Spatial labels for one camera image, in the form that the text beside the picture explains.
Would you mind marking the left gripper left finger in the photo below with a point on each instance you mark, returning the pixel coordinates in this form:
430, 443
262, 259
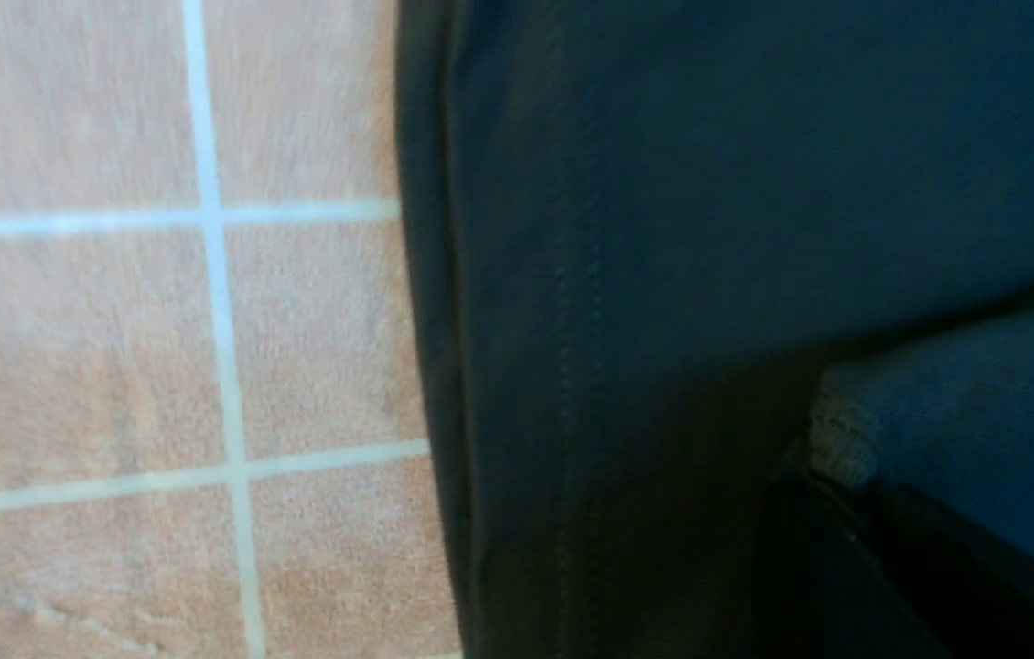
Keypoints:
818, 591

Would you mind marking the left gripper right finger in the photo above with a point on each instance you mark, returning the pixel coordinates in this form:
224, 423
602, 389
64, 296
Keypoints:
973, 590

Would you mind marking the dark gray long-sleeve top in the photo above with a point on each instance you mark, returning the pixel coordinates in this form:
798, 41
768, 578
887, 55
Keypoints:
666, 253

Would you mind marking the pink checkered tablecloth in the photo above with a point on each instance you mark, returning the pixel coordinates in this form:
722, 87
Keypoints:
211, 438

